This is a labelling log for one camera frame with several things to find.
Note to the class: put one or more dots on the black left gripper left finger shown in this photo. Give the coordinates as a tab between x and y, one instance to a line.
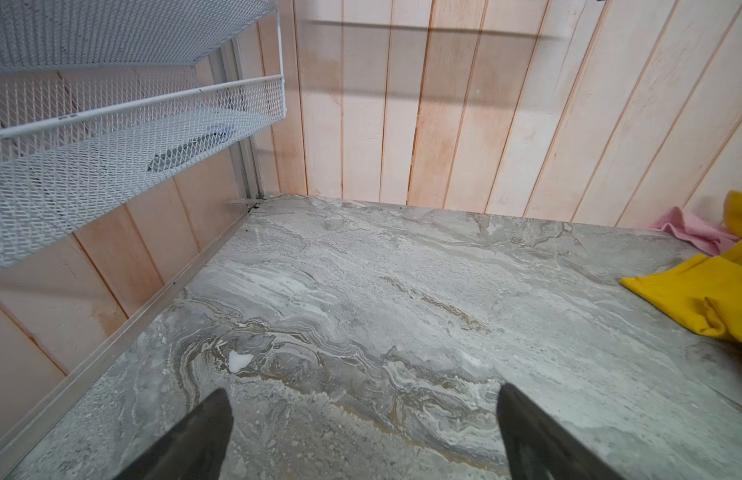
194	448

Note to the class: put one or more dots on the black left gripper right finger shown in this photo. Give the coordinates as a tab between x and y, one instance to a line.
538	447

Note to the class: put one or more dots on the yellow cloth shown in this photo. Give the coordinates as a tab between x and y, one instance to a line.
704	293

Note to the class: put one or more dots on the pink cloth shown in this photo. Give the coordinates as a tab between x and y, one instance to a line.
711	239

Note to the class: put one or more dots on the white wire mesh shelf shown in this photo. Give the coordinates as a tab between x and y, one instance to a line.
100	102

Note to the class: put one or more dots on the aluminium wall frame rail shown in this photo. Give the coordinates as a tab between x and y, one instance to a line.
70	310

